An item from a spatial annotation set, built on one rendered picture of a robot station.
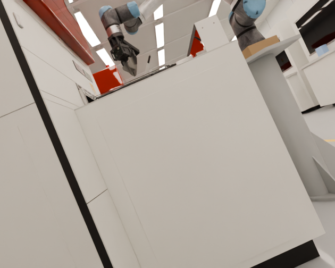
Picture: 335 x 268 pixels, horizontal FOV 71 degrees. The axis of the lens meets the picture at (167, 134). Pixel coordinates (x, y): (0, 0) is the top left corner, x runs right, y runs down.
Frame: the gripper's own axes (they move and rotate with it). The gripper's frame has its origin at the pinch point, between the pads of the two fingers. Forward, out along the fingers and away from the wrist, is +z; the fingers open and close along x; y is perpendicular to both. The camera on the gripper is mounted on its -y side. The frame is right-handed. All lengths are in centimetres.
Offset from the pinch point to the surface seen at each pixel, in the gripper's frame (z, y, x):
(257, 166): 58, 15, 41
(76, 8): -178, -139, -135
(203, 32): 5.4, 7.3, 41.0
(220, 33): 8.2, 4.1, 45.9
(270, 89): 34, -40, 49
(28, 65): 5, 59, 8
